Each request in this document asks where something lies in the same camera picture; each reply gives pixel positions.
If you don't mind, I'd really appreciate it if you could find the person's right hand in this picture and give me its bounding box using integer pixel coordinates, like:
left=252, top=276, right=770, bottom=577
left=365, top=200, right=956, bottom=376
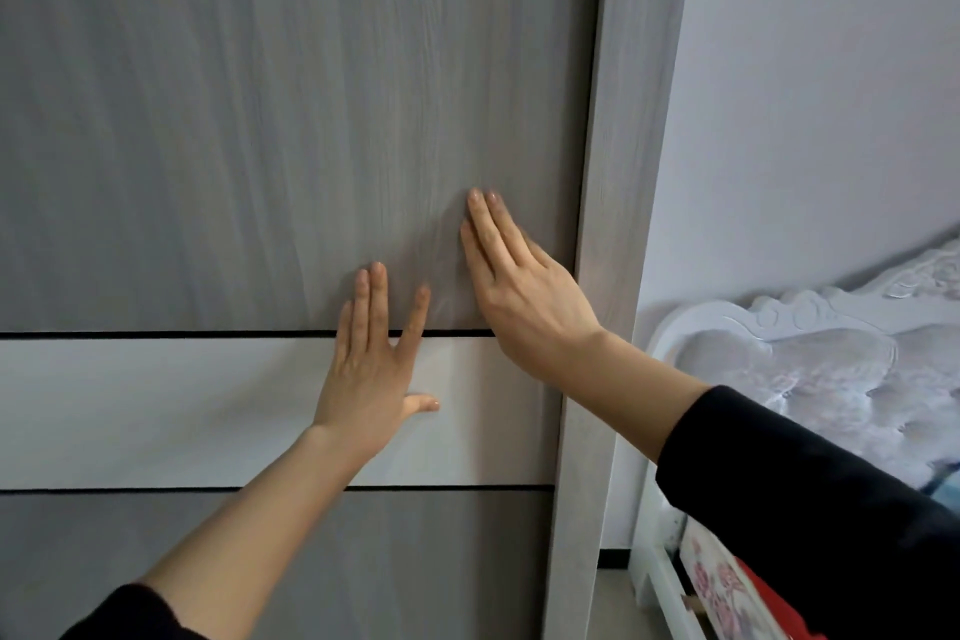
left=459, top=188, right=606, bottom=387

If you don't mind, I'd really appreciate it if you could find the person's left hand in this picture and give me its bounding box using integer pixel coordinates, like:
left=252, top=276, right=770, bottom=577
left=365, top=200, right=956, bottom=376
left=311, top=260, right=442, bottom=466

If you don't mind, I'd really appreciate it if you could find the grey wood wardrobe sliding door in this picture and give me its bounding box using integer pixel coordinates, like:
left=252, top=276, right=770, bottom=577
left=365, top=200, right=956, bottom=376
left=0, top=0, right=608, bottom=640

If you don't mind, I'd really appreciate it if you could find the person's right forearm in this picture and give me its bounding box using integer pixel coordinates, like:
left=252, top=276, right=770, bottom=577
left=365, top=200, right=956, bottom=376
left=558, top=328, right=960, bottom=640

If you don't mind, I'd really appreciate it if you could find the person's left forearm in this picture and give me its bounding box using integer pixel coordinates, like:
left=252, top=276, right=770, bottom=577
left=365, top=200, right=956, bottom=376
left=58, top=425, right=376, bottom=640

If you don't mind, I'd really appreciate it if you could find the white carved tufted bed headboard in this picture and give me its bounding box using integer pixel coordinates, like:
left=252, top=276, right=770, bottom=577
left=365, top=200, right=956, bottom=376
left=628, top=236, right=960, bottom=640

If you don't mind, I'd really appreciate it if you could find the pink floral bedding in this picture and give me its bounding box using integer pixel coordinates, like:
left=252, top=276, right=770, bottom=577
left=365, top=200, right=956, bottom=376
left=678, top=518, right=789, bottom=640

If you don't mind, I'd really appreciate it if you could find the red cloth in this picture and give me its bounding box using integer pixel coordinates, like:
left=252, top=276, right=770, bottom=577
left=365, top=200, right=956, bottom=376
left=737, top=558, right=828, bottom=640

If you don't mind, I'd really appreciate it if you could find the grey wood wardrobe frame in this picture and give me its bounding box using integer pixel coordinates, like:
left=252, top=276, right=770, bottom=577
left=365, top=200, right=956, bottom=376
left=541, top=0, right=701, bottom=640

